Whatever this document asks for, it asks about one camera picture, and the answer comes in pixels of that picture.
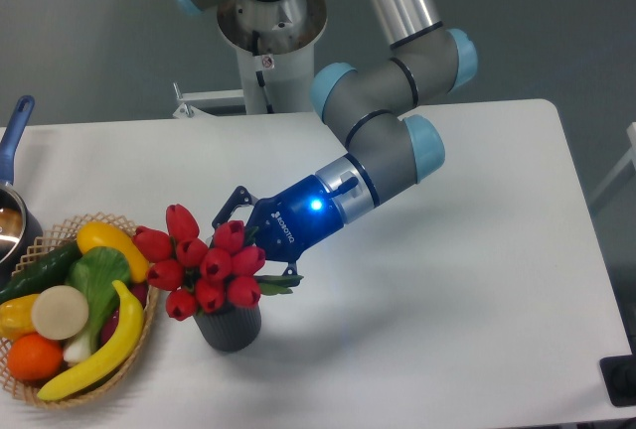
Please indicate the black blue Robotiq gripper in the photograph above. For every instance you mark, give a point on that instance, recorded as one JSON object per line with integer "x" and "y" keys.
{"x": 288, "y": 223}

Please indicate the red tulip bouquet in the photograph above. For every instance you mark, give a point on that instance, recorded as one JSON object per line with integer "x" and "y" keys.
{"x": 207, "y": 279}

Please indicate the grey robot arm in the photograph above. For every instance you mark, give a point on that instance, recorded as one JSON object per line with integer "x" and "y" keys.
{"x": 387, "y": 147}

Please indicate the dark grey ribbed vase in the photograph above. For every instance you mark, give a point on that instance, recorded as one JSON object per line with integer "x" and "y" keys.
{"x": 230, "y": 330}

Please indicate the dark red vegetable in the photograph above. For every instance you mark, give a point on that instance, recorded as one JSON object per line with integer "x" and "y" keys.
{"x": 140, "y": 291}

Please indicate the yellow squash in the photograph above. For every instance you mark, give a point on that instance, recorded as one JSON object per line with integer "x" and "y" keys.
{"x": 101, "y": 234}

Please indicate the green bok choy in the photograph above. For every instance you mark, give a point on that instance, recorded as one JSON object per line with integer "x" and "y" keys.
{"x": 93, "y": 275}

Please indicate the yellow banana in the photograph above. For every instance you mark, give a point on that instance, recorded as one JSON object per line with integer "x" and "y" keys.
{"x": 105, "y": 360}

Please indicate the woven wicker basket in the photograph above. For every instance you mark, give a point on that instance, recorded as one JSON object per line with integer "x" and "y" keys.
{"x": 58, "y": 235}

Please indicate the green cucumber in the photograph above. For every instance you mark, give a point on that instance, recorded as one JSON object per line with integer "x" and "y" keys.
{"x": 50, "y": 270}

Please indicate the beige round disc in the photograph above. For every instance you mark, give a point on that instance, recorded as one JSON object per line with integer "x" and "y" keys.
{"x": 59, "y": 312}

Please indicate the yellow bell pepper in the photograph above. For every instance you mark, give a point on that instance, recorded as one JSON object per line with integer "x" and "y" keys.
{"x": 15, "y": 318}

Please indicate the orange fruit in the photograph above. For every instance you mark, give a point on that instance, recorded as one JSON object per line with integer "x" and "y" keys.
{"x": 33, "y": 358}

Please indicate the black device at table edge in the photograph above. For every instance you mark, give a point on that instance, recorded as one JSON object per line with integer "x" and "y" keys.
{"x": 619, "y": 379}

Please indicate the white metal base frame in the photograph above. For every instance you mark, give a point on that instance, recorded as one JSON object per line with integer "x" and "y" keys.
{"x": 217, "y": 103}

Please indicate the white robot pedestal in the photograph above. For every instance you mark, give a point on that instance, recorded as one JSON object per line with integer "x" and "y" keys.
{"x": 276, "y": 83}

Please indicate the blue handled saucepan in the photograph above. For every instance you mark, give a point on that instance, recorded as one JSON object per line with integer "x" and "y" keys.
{"x": 19, "y": 227}

